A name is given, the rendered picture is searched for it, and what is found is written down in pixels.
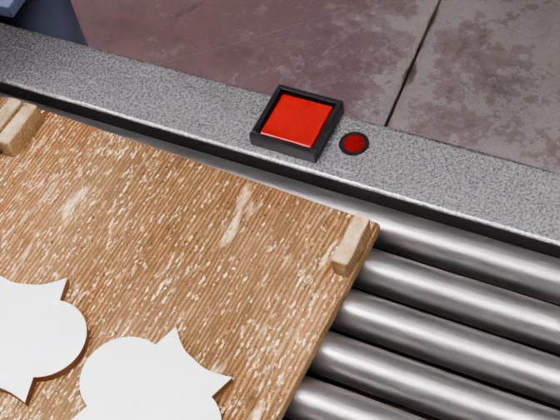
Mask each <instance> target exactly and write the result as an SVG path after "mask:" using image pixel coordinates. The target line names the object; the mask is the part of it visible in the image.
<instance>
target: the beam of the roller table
mask: <svg viewBox="0 0 560 420"><path fill-rule="evenodd" d="M0 93H6V94H8V95H11V96H14V97H17V98H22V99H25V100H28V101H31V102H34V103H39V104H42V105H45V106H48V107H50V108H56V109H58V110H62V111H64V112H67V113H72V114H76V115H78V116H81V117H85V118H89V119H92V120H95V121H98V122H101V123H106V124H109V125H112V126H115V127H118V128H123V129H126V130H128V131H132V132H135V133H140V134H142V135H146V136H149V137H151V138H156V139H159V140H163V141H165V142H168V143H173V144H176V145H179V146H182V147H185V148H190V149H193V150H196V151H199V152H202V153H206V154H210V155H213V156H215V157H219V158H224V159H227V160H229V161H233V162H235V163H241V164H243V165H246V166H249V167H252V168H257V169H260V170H263V171H266V172H269V173H274V174H277V175H280V176H283V177H285V178H291V179H294V180H297V181H299V182H303V183H307V184H311V185H313V186H316V187H320V188H324V189H327V190H330V191H334V192H336V193H341V194H344V195H347V196H350V197H353V198H358V199H361V200H363V201H367V202H370V203H375V204H377V205H381V206H384V207H386V208H391V209H394V210H398V211H400V212H403V213H408V214H412V215H414V216H417V217H420V218H425V219H428V220H431V221H434V222H437V223H442V224H445V225H448V226H451V227H454V228H459V229H462V230H464V231H468V232H470V233H476V234H478V235H482V236H484V237H487V238H492V239H495V240H498V241H501V242H504V243H509V244H512V245H515V246H518V247H521V248H526V249H529V250H532V251H534V252H538V253H542V254H546V255H548V256H552V257H555V258H560V173H557V172H551V171H548V170H545V169H541V168H538V167H533V166H529V165H526V164H523V163H520V162H514V161H511V160H507V159H505V158H501V157H495V156H493V155H489V154H486V153H483V152H477V151H474V150H471V149H467V148H464V147H459V146H455V145H452V144H449V143H445V142H440V141H437V140H433V139H431V138H427V137H422V136H418V135H415V134H412V133H409V132H403V131H400V130H397V129H393V128H390V127H384V126H381V125H378V124H375V123H371V122H366V121H363V120H360V119H356V118H353V117H348V116H344V115H342V116H341V117H340V119H339V121H338V123H337V126H336V127H335V128H334V130H333V132H332V135H331V136H330V138H329V139H328V141H327V144H326V146H325V147H324V149H323V150H322V153H321V155H320V157H319V158H318V160H317V162H316V163H314V162H309V161H306V160H302V159H300V158H296V157H291V156H288V155H285V154H282V153H280V152H274V151H271V150H268V149H265V148H262V147H257V146H253V145H252V144H251V141H250V137H249V134H250V132H251V131H252V130H253V127H254V126H255V124H256V122H257V121H258V119H259V117H260V116H261V114H262V112H263V110H264V108H265V107H266V106H267V104H268V102H269V100H270V99H271V97H272V96H270V95H267V94H264V93H260V92H255V91H252V90H248V89H246V88H242V87H236V86H233V85H230V84H226V83H224V82H218V81H215V80H212V79H208V78H205V77H199V76H196V75H193V74H190V73H186V72H181V71H178V70H174V69H171V68H168V67H163V66H159V65H156V64H152V63H150V62H144V61H141V60H137V59H134V58H131V57H125V56H122V55H119V54H116V53H112V52H107V51H103V50H101V49H97V48H94V47H89V46H85V45H82V44H79V43H75V42H70V41H67V40H63V39H60V38H57V37H51V36H48V35H45V34H41V33H38V32H33V31H29V30H27V29H23V28H20V27H14V26H11V25H7V24H5V23H1V22H0ZM350 132H359V133H363V134H365V135H366V136H367V138H368V140H369V146H368V149H367V150H366V151H365V152H364V153H362V154H360V155H356V156H350V155H347V154H345V153H343V152H342V151H341V150H340V148H339V141H340V139H341V137H342V136H343V135H345V134H346V133H350Z"/></svg>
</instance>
